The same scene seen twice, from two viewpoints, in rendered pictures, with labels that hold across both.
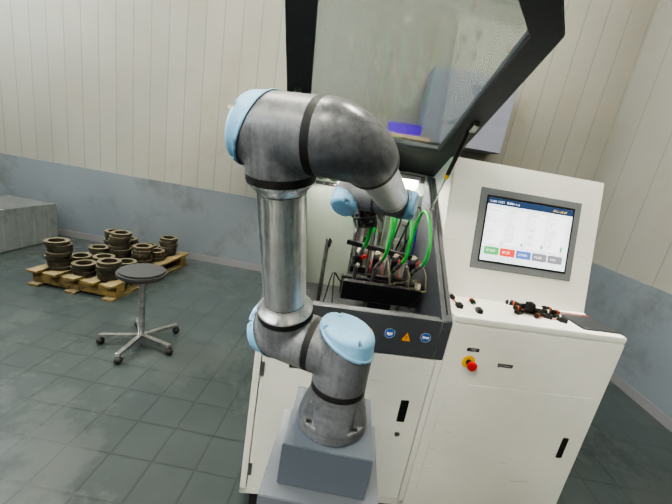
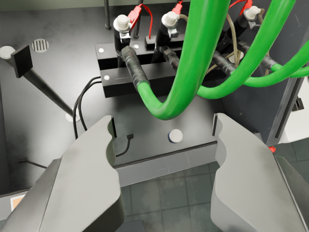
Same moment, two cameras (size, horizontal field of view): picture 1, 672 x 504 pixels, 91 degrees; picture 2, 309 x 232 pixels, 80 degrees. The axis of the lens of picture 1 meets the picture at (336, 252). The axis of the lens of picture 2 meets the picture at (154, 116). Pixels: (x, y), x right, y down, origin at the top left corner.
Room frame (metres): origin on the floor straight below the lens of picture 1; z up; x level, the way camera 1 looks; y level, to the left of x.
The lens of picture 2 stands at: (1.15, -0.07, 1.36)
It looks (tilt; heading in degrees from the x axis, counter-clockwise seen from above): 74 degrees down; 313
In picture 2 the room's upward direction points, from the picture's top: 41 degrees clockwise
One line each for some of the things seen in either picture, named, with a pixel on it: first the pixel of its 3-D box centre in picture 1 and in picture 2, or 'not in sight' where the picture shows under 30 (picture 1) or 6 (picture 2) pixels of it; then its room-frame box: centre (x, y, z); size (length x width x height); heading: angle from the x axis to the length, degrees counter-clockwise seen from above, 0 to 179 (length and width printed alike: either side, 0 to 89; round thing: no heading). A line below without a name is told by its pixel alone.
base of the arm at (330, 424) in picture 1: (335, 399); not in sight; (0.61, -0.05, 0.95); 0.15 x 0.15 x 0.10
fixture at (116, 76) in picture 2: (377, 297); (165, 70); (1.37, -0.21, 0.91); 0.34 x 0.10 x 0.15; 95
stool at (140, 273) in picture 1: (139, 309); not in sight; (2.03, 1.25, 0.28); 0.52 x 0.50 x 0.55; 91
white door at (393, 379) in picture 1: (336, 425); not in sight; (1.10, -0.12, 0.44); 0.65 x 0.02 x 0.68; 95
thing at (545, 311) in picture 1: (536, 308); not in sight; (1.28, -0.84, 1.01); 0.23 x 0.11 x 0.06; 95
